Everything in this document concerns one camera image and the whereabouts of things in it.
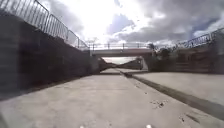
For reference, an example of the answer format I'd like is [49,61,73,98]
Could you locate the raised concrete slab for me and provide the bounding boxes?
[116,68,224,108]

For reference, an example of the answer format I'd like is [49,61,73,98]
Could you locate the dark retaining wall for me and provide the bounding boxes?
[143,35,224,75]

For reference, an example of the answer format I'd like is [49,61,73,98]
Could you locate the concrete bridge with railing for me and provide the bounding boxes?
[89,41,156,73]

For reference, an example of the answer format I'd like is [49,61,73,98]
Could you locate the bush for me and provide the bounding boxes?
[146,42,174,63]

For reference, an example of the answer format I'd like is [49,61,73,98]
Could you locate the grey concrete path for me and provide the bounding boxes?
[0,68,224,128]

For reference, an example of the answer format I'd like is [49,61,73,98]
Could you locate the dark brick wall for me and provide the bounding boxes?
[0,9,101,101]

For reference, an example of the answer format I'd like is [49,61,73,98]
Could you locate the metal railing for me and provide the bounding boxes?
[0,0,91,51]
[166,27,224,51]

